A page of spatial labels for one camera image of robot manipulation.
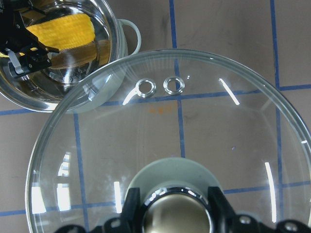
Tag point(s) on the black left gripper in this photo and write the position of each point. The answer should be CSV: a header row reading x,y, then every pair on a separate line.
x,y
14,38

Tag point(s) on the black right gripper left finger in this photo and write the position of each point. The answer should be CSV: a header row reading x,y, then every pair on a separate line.
x,y
126,222

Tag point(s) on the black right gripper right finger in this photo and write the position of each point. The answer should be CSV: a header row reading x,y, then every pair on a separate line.
x,y
225,220

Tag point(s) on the yellow corn cob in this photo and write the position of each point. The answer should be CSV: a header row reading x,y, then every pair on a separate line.
x,y
70,34

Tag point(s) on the glass pot lid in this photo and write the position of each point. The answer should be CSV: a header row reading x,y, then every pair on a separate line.
x,y
180,122

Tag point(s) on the pale green cooking pot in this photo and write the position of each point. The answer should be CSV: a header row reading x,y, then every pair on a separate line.
x,y
42,91

